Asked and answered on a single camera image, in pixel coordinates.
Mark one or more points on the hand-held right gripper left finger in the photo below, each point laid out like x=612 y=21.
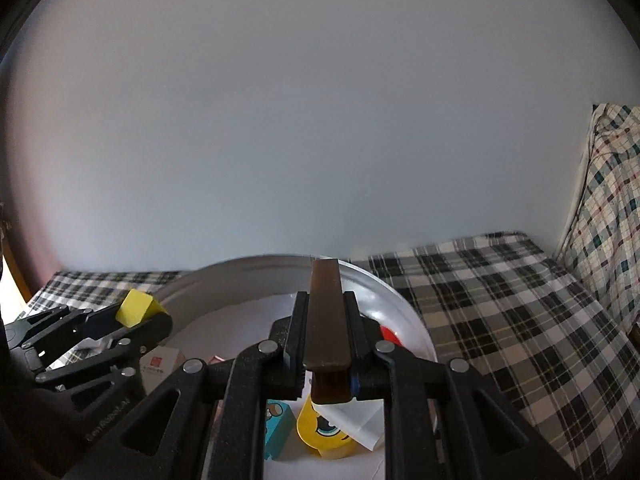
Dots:
x=290 y=360

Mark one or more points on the black white plaid blanket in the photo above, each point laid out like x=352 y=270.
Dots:
x=475 y=310

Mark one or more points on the folded white paper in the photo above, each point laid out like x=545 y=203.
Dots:
x=360 y=422

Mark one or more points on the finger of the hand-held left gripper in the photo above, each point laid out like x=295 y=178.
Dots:
x=60 y=327
x=150 y=332

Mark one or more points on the blue cartoon box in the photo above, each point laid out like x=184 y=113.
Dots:
x=280 y=435

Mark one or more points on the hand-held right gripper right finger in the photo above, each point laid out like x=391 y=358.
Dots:
x=365 y=370

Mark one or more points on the round metal basin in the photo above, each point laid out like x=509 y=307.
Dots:
x=240 y=280

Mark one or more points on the white box red label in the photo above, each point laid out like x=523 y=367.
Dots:
x=160 y=360

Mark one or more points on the red round container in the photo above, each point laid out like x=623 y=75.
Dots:
x=390 y=335

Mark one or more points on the plaid pillow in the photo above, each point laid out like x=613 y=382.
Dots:
x=610 y=210

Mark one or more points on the yellow wedge block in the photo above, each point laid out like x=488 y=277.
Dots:
x=132 y=307

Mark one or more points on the long brown wooden block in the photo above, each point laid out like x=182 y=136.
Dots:
x=325 y=320

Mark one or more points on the yellow cartoon toy block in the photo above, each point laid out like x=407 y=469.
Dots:
x=315 y=440

